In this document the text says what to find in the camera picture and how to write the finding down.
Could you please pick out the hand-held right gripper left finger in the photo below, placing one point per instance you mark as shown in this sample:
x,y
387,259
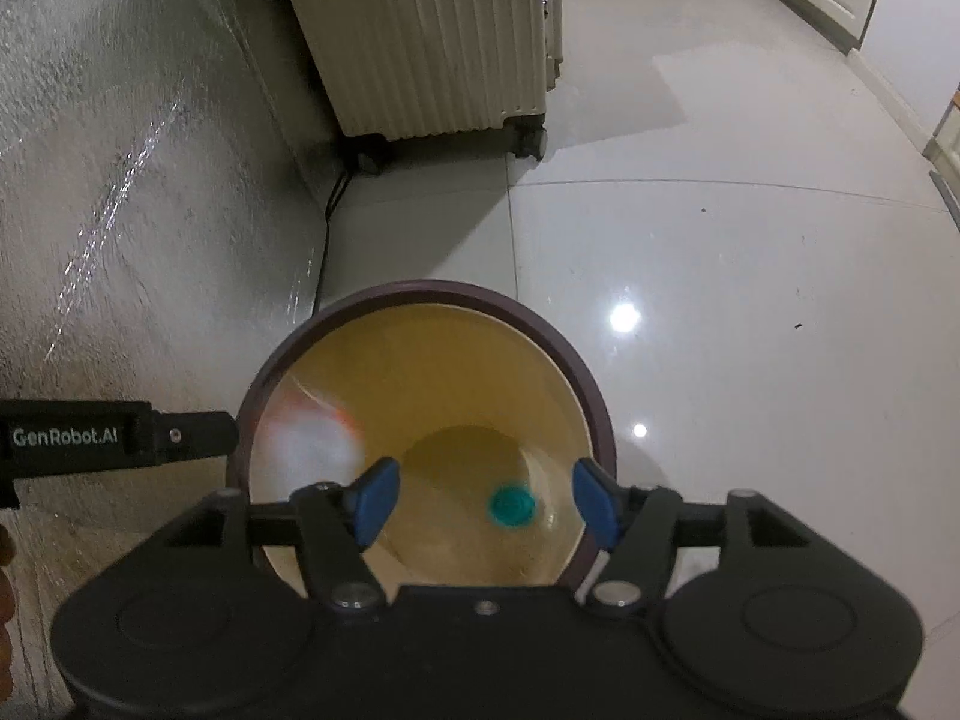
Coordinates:
x,y
375,499

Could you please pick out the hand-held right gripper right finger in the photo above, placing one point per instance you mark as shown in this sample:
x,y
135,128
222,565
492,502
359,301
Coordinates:
x,y
596,499

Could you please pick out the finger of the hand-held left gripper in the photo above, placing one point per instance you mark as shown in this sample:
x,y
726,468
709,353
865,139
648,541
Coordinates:
x,y
196,431

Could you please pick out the white red-stained tissue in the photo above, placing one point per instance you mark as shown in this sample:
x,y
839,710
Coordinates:
x,y
315,439

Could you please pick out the yellow bin with brown rim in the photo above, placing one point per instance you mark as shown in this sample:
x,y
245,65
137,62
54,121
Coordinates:
x,y
450,360

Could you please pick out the person's left hand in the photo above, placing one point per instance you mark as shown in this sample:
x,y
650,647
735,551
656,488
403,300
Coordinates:
x,y
4,600

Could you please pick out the teal plastic lid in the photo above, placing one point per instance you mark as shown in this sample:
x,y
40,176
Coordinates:
x,y
512,508

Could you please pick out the foil-sided white table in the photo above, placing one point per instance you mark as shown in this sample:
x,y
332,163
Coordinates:
x,y
112,202

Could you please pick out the cream ribbed suitcase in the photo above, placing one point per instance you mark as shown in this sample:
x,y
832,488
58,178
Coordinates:
x,y
427,30

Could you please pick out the white wood-topped low cabinet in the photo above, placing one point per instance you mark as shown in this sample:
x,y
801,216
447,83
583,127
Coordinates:
x,y
946,139

